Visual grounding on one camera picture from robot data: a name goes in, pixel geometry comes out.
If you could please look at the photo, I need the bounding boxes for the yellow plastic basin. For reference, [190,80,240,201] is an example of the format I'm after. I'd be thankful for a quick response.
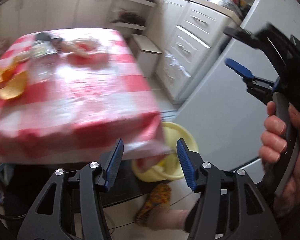
[131,121,199,183]

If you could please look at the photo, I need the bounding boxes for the black frying pan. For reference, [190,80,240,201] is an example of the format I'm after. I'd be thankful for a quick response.
[111,12,146,26]

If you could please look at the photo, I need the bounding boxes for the white drawer cabinet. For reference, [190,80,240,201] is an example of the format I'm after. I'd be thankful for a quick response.
[147,0,242,104]

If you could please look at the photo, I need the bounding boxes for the white shelf rack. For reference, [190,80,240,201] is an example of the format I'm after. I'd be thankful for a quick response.
[108,0,157,35]

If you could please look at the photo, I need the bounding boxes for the white lower cabinets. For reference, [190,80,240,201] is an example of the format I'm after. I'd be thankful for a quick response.
[0,0,114,43]

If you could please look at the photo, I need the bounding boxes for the small white stool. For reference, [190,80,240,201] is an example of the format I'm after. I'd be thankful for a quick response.
[129,34,162,78]

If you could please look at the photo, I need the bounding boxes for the red white checkered tablecloth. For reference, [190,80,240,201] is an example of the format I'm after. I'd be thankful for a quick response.
[0,28,169,164]

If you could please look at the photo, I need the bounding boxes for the dark milk carton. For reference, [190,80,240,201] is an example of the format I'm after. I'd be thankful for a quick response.
[35,32,63,50]

